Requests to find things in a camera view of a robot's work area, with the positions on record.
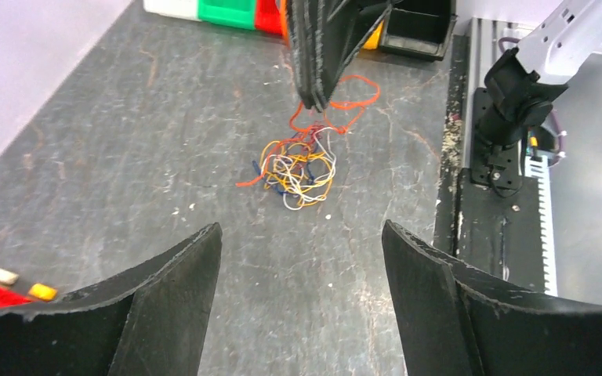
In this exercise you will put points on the colourful toy brick car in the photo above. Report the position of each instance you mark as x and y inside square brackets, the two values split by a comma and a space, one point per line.
[36, 293]

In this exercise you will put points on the grey slotted cable duct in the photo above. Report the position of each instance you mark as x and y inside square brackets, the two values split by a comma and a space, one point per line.
[538, 168]

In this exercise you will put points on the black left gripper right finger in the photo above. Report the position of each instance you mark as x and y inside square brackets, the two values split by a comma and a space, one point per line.
[455, 319]

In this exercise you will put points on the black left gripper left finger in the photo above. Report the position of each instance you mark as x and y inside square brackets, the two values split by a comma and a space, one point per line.
[150, 319]

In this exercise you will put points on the yellow storage bin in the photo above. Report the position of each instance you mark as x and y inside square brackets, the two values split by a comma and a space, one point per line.
[372, 42]

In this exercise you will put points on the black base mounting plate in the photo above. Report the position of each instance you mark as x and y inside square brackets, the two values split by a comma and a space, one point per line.
[487, 217]

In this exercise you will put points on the red storage bin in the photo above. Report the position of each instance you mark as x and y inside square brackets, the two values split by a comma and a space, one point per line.
[267, 17]

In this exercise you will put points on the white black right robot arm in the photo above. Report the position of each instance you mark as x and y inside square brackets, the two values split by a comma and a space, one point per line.
[526, 79]

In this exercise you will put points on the white storage bin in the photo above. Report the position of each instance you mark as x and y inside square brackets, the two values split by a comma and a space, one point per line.
[179, 9]

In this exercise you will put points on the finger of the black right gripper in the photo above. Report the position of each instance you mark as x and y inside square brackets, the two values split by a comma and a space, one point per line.
[340, 30]
[301, 25]

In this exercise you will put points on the green storage bin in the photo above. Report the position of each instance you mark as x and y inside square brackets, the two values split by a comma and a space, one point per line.
[231, 13]

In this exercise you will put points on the black storage bin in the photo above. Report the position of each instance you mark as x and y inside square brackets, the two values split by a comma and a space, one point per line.
[419, 28]

